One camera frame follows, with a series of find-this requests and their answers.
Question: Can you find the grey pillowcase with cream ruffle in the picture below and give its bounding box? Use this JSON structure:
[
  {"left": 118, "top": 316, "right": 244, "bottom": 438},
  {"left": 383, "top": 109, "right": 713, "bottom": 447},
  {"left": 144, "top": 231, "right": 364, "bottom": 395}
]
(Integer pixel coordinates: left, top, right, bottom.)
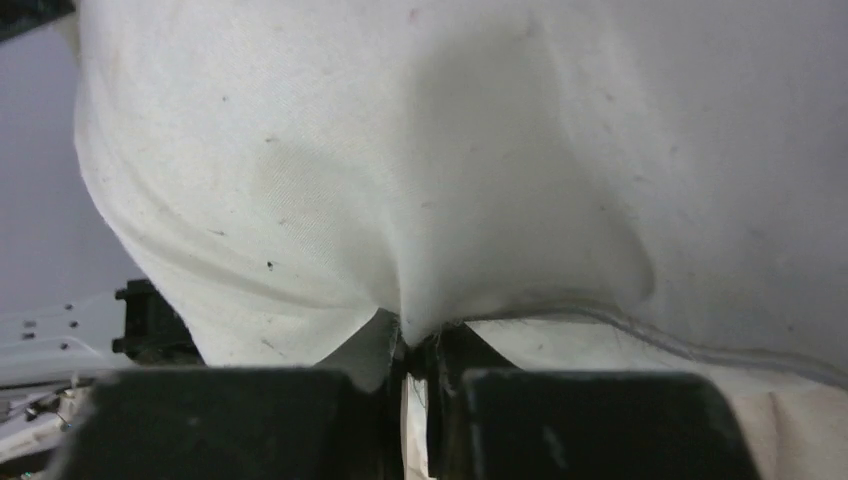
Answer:
[{"left": 510, "top": 357, "right": 847, "bottom": 479}]

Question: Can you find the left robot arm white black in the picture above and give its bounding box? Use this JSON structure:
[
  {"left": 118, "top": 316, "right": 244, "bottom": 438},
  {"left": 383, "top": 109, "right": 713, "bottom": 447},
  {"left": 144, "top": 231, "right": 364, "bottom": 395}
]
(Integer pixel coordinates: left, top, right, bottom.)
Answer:
[{"left": 1, "top": 279, "right": 203, "bottom": 478}]

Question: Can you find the white pillow insert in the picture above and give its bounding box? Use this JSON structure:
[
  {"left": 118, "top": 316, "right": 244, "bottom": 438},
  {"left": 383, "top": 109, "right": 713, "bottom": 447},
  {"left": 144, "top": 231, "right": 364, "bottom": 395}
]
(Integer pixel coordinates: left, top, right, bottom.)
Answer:
[{"left": 75, "top": 1, "right": 847, "bottom": 386}]

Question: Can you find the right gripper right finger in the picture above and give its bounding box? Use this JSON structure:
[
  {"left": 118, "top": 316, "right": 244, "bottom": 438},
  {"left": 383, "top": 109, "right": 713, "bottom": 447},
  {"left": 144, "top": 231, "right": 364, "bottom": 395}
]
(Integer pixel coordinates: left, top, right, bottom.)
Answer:
[{"left": 423, "top": 326, "right": 759, "bottom": 479}]

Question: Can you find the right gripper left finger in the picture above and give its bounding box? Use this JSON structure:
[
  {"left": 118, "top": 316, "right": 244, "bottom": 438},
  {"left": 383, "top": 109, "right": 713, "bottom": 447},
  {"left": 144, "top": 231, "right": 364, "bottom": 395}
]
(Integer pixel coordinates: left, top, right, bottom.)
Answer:
[{"left": 46, "top": 311, "right": 405, "bottom": 479}]

